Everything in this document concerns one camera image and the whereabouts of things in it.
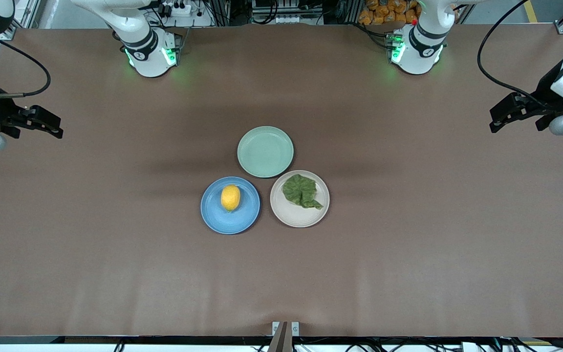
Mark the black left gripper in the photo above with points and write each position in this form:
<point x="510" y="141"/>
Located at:
<point x="548" y="91"/>

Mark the yellow lemon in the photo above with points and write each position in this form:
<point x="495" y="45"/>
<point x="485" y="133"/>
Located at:
<point x="230" y="197"/>

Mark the green lettuce leaf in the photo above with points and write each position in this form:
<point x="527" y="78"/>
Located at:
<point x="300" y="190"/>

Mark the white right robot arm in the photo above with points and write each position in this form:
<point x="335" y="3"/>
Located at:
<point x="149" y="54"/>

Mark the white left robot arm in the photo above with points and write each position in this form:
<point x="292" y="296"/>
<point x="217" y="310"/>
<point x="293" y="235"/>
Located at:
<point x="421" y="54"/>

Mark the orange snack packets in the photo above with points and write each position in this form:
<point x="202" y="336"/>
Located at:
<point x="389" y="12"/>

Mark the white power strip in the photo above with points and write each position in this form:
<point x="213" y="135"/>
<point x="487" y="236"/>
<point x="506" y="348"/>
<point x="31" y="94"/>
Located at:
<point x="180" y="10"/>

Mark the blue round plate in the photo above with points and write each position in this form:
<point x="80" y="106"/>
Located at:
<point x="230" y="220"/>

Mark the pale green round plate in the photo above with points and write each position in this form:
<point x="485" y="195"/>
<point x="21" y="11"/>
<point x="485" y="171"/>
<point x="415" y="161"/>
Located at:
<point x="265" y="151"/>

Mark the beige round plate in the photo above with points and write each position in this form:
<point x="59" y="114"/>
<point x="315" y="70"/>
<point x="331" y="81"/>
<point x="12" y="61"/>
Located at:
<point x="298" y="216"/>

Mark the metal table edge bracket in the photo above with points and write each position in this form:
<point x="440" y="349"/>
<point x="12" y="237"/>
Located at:
<point x="285" y="332"/>

